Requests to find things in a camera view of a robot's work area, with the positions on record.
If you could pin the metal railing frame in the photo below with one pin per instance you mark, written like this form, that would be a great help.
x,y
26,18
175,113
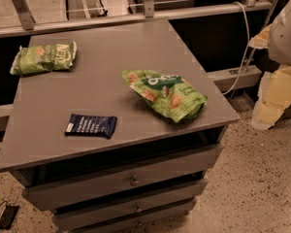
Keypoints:
x,y
32,17

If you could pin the middle grey drawer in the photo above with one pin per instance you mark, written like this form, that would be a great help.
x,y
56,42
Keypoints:
x,y
134,202

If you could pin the dark blue snack bar wrapper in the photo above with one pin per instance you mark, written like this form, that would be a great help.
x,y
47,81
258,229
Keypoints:
x,y
96,126

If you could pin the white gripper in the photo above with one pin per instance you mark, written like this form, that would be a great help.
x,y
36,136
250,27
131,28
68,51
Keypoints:
x,y
287,39

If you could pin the black device on floor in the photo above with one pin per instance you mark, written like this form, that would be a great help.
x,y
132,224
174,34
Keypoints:
x,y
8,216

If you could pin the bottom grey drawer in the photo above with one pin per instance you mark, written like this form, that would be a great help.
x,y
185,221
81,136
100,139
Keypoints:
x,y
137,219

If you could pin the top grey drawer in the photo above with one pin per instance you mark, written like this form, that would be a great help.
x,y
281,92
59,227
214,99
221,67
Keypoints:
x,y
51,196

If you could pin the green rice chip bag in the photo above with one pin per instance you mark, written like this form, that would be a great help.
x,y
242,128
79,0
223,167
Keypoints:
x,y
170,96

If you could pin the grey drawer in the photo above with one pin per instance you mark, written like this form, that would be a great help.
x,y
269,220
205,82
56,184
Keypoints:
x,y
51,196
137,219
134,202

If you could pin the grey drawer cabinet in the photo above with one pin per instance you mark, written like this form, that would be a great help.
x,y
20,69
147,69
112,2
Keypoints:
x,y
123,138

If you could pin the green jalapeno chip bag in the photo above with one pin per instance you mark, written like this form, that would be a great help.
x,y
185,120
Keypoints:
x,y
46,58

